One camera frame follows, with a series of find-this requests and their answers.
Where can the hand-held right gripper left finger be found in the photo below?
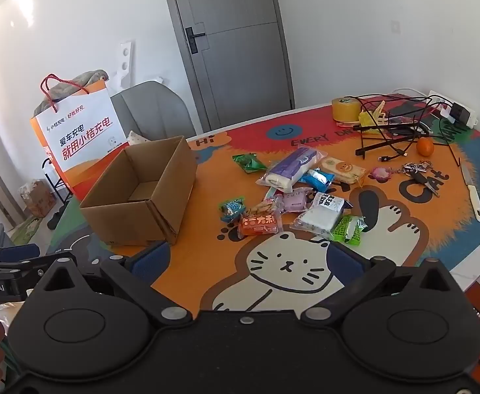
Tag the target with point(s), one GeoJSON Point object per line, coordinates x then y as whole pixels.
{"type": "Point", "coordinates": [149, 262]}

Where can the blue snack packet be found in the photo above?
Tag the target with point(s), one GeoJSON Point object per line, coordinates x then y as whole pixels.
{"type": "Point", "coordinates": [316, 178]}

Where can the bunch of keys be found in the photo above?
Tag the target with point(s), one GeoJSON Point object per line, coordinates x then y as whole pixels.
{"type": "Point", "coordinates": [419, 177]}

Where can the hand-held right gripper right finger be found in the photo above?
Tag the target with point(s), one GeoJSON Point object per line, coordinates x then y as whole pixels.
{"type": "Point", "coordinates": [344, 262]}

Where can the white power strip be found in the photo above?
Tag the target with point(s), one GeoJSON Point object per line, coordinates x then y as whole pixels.
{"type": "Point", "coordinates": [437, 96]}

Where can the brown cardboard box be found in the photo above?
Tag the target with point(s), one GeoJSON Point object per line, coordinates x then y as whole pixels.
{"type": "Point", "coordinates": [120, 221]}

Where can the white black snack packet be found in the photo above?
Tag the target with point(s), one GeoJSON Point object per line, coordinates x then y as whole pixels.
{"type": "Point", "coordinates": [322, 215]}

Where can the teal snack packet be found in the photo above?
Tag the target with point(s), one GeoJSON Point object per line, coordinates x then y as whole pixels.
{"type": "Point", "coordinates": [231, 209]}

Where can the clear wall hook plate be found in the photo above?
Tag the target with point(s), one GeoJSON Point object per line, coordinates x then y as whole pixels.
{"type": "Point", "coordinates": [396, 27]}

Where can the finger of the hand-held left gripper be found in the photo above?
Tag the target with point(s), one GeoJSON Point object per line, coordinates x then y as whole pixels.
{"type": "Point", "coordinates": [30, 263]}
{"type": "Point", "coordinates": [20, 251]}

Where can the clear cracker snack packet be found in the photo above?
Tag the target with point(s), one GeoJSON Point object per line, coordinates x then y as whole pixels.
{"type": "Point", "coordinates": [266, 206]}

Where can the orange white paper bag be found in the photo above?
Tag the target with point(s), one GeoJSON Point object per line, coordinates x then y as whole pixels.
{"type": "Point", "coordinates": [83, 131]}

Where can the orange red snack packet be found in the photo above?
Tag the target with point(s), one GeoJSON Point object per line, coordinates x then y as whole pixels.
{"type": "Point", "coordinates": [260, 225]}

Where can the pink snack packet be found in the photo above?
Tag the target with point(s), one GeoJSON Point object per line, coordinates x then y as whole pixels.
{"type": "Point", "coordinates": [295, 201]}

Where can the dotted white pillow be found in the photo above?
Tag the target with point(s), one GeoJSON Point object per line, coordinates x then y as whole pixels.
{"type": "Point", "coordinates": [138, 138]}

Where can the dark green snack packet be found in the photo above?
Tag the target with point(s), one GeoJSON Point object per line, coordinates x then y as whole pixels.
{"type": "Point", "coordinates": [248, 162]}

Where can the long purple snack packet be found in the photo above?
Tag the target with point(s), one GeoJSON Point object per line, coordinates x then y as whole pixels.
{"type": "Point", "coordinates": [293, 167]}

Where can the orange rice cracker packet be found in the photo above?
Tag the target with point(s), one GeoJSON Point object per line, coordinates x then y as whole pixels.
{"type": "Point", "coordinates": [342, 170]}

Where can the yellow tape roll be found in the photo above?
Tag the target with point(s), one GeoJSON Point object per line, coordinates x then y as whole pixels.
{"type": "Point", "coordinates": [346, 108]}

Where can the bright green snack packet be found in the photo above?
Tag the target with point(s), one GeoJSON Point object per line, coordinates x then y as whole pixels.
{"type": "Point", "coordinates": [348, 230]}

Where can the grey chair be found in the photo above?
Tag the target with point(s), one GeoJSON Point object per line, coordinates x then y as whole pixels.
{"type": "Point", "coordinates": [149, 106]}

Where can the grey fleece cloth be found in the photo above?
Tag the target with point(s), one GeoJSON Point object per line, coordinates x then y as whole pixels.
{"type": "Point", "coordinates": [88, 78]}

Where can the grey door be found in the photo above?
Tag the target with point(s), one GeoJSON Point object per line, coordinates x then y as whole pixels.
{"type": "Point", "coordinates": [231, 49]}

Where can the black charger plug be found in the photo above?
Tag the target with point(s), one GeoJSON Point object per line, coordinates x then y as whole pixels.
{"type": "Point", "coordinates": [460, 113]}

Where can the white socket panel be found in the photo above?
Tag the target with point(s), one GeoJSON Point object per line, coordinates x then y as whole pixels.
{"type": "Point", "coordinates": [125, 59]}

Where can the yellow plastic bag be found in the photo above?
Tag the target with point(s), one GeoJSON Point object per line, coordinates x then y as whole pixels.
{"type": "Point", "coordinates": [367, 121]}

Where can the cardboard box with red print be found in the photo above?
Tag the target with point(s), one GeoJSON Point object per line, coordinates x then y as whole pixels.
{"type": "Point", "coordinates": [38, 199]}

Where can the black slipper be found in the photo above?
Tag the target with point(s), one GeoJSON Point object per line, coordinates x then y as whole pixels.
{"type": "Point", "coordinates": [55, 219]}

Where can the orange tangerine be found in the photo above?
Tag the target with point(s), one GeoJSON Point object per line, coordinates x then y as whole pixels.
{"type": "Point", "coordinates": [425, 147]}

